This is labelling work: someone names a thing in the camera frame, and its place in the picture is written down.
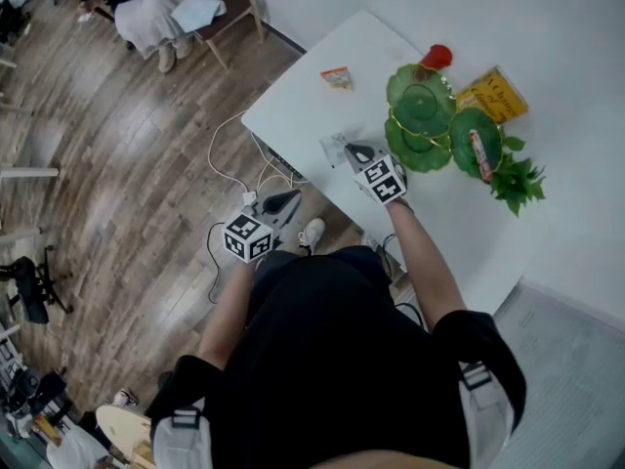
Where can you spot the black grey office chair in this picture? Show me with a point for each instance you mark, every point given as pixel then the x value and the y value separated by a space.
pixel 31 291

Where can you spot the red cup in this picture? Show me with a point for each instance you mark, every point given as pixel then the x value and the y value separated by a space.
pixel 439 55

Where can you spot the red white snack bar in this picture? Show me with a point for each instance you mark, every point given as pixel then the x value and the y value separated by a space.
pixel 479 154

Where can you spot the wooden chair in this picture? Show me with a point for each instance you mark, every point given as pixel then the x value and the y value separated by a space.
pixel 229 8

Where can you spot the person's left white shoe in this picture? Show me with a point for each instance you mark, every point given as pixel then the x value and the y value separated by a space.
pixel 312 235

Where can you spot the white side table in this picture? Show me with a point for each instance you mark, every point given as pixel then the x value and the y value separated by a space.
pixel 29 171

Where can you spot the green potted plant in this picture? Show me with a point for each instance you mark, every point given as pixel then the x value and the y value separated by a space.
pixel 517 183

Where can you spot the cluttered shelf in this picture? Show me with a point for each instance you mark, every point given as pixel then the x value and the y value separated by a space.
pixel 24 389

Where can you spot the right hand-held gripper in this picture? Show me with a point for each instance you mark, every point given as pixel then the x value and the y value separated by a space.
pixel 383 181

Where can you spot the orange snack packet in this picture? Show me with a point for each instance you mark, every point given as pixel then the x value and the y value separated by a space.
pixel 337 78

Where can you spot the clear white small packet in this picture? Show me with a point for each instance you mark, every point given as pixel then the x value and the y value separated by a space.
pixel 334 149

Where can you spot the person's right forearm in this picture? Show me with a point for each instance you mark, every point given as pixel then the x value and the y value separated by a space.
pixel 425 267

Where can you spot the green glass tiered plates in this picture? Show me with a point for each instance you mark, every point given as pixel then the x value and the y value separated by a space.
pixel 425 105

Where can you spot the person's black clothing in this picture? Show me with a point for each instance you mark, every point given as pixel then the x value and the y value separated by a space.
pixel 342 369

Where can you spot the white papers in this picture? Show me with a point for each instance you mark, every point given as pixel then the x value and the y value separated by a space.
pixel 195 10

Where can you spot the person's left forearm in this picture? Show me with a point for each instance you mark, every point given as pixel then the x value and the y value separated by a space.
pixel 224 315

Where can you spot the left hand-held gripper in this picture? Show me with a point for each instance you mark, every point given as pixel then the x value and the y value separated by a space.
pixel 249 237

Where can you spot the black desk control panel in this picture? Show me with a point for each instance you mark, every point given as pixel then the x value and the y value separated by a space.
pixel 283 161

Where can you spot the round wooden table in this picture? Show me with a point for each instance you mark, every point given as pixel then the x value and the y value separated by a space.
pixel 122 428

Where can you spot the white power strip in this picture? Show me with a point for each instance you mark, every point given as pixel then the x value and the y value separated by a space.
pixel 249 198

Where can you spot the yellow book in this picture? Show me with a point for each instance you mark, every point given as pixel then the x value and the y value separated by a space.
pixel 503 96

